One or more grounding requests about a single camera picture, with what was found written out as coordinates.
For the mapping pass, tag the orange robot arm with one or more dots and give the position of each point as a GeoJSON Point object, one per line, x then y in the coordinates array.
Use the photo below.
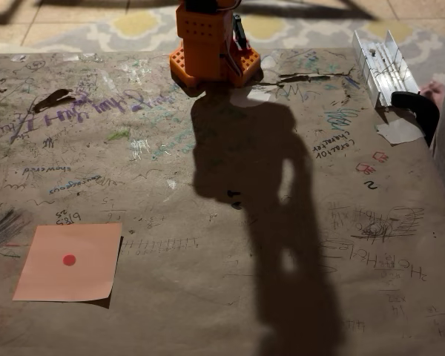
{"type": "Point", "coordinates": [204, 48]}

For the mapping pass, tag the small red round object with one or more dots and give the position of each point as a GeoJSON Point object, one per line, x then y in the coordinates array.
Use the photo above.
{"type": "Point", "coordinates": [69, 260]}

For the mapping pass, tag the scribbled brown paper cover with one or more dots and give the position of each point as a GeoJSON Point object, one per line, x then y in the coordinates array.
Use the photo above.
{"type": "Point", "coordinates": [133, 207]}

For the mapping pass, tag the black connector plug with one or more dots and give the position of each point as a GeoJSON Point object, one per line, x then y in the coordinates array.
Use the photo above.
{"type": "Point", "coordinates": [239, 31]}

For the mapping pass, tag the pink sticky note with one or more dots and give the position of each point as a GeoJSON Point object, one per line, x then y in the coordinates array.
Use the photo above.
{"type": "Point", "coordinates": [70, 276]}

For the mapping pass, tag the white paper scrap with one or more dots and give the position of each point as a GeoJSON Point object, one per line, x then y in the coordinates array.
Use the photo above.
{"type": "Point", "coordinates": [398, 131]}

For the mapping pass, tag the grey yellow patterned rug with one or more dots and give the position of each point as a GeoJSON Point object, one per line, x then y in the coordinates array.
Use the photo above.
{"type": "Point", "coordinates": [96, 35]}

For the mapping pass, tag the aluminium rail profile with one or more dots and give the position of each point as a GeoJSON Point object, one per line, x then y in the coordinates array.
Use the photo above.
{"type": "Point", "coordinates": [385, 70]}

